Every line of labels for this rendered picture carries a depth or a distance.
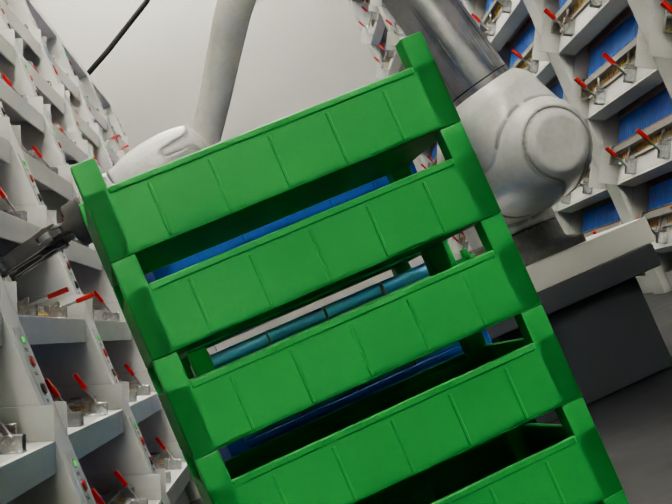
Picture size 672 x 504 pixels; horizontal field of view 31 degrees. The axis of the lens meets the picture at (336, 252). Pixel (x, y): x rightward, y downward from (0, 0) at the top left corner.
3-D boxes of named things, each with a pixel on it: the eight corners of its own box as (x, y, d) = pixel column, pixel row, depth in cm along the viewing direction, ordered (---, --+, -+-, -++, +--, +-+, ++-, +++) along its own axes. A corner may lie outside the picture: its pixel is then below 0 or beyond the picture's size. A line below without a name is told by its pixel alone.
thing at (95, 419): (124, 431, 238) (121, 361, 239) (68, 465, 178) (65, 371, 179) (20, 437, 237) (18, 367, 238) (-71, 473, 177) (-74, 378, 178)
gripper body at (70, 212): (84, 197, 197) (36, 228, 197) (74, 192, 189) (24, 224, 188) (109, 235, 197) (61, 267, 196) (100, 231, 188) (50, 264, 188)
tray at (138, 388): (161, 409, 308) (158, 355, 309) (130, 428, 247) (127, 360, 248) (81, 413, 307) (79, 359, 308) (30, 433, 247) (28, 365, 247)
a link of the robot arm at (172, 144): (130, 211, 187) (152, 234, 199) (214, 157, 187) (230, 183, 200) (96, 157, 189) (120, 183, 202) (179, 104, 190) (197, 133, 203)
